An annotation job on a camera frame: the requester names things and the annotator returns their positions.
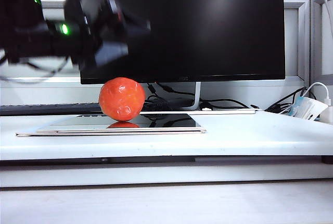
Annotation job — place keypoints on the orange fruit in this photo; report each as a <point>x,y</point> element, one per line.
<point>122,99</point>

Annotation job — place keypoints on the white blue package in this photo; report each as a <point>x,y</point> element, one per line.
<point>308,108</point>

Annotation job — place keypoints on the white charger plug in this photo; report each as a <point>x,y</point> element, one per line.
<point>327,112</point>

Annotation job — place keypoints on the black keyboard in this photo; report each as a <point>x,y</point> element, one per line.
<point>52,109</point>

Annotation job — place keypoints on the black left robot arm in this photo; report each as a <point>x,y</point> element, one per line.
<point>20,13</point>

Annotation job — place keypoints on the white monitor stand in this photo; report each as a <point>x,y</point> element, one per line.
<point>197,93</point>

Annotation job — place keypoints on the black power adapter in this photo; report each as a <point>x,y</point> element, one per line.
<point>166,104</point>

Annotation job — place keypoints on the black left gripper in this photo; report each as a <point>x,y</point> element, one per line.
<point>86,13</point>

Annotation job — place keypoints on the grey partition frame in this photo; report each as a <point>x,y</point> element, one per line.
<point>307,39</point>

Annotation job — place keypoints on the black computer monitor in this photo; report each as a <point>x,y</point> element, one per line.
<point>208,26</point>

